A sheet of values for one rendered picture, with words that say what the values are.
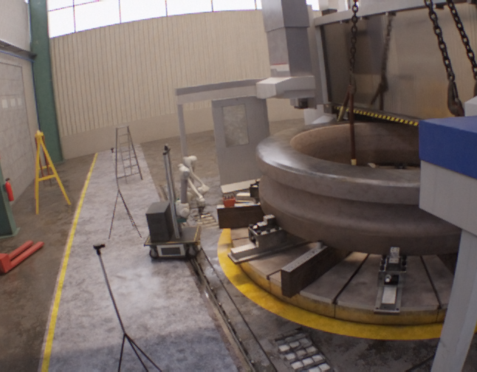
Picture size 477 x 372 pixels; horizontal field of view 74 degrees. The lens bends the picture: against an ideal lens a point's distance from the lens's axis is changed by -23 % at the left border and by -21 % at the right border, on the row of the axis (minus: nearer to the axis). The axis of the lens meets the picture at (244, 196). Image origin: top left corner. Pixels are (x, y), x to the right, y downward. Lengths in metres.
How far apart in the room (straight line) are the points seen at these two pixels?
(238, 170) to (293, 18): 4.11
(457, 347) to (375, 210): 3.13
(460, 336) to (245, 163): 8.53
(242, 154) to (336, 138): 2.54
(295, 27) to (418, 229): 5.60
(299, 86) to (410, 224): 4.82
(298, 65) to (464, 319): 7.59
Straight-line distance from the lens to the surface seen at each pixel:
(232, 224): 6.71
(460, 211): 1.54
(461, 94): 6.52
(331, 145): 8.33
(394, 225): 4.70
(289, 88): 8.48
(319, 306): 4.81
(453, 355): 1.85
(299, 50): 8.71
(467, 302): 1.67
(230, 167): 9.65
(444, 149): 1.53
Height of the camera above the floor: 2.91
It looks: 18 degrees down
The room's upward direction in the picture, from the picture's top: 6 degrees counter-clockwise
